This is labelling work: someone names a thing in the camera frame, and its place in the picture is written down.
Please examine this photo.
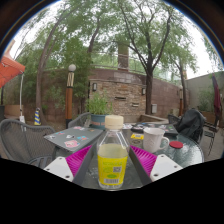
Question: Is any tall dark-trunked tree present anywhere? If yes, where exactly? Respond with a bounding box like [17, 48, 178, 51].
[109, 0, 188, 116]

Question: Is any folded maroon patio umbrella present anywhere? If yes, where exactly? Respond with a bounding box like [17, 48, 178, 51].
[211, 73, 223, 119]

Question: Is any short wooden lamp post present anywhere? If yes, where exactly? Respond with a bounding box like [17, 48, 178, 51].
[178, 88, 185, 117]

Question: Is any black laptop with stickers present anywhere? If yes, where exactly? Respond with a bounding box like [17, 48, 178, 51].
[131, 121, 179, 137]

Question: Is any clear bottle with yellow label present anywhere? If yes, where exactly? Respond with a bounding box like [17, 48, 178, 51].
[96, 114, 130, 191]

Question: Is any black backpack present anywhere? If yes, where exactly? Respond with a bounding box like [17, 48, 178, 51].
[175, 108, 206, 144]

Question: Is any wooden lamp post with globe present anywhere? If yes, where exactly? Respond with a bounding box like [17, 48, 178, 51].
[65, 63, 77, 129]

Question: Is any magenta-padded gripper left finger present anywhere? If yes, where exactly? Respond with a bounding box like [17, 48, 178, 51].
[43, 143, 98, 187]

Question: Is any green plant in blue pot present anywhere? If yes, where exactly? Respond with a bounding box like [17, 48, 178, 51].
[85, 93, 113, 130]

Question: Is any white ceramic mug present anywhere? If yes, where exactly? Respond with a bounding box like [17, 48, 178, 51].
[142, 127, 170, 154]

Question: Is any blue and yellow striped cone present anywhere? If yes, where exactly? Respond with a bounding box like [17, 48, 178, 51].
[33, 107, 42, 127]

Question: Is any grey laptop with stickers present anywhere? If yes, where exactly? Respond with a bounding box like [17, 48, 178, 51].
[43, 125, 104, 154]

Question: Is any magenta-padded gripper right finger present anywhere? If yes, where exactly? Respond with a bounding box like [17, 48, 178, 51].
[128, 144, 184, 186]

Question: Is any small yellow packet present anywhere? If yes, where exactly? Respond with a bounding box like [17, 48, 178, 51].
[130, 133, 145, 141]

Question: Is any orange canopy tent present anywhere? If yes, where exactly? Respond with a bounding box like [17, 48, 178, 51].
[0, 54, 27, 124]

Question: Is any flat round red coaster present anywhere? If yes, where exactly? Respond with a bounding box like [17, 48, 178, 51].
[168, 140, 184, 150]

